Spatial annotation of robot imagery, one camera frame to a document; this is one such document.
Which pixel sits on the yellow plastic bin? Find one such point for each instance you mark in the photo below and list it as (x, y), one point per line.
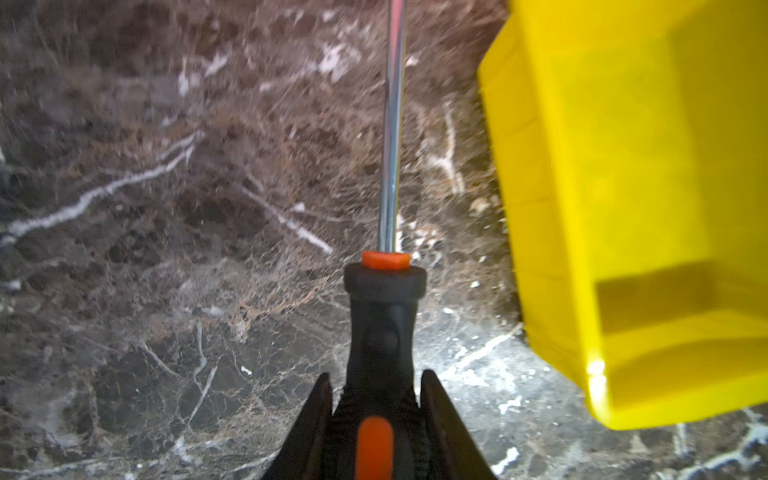
(630, 141)

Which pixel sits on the black orange screwdriver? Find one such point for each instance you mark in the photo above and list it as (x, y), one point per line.
(377, 430)

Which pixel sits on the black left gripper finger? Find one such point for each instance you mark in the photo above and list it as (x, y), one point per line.
(300, 456)

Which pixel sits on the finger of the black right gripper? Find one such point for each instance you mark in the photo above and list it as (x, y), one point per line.
(453, 453)

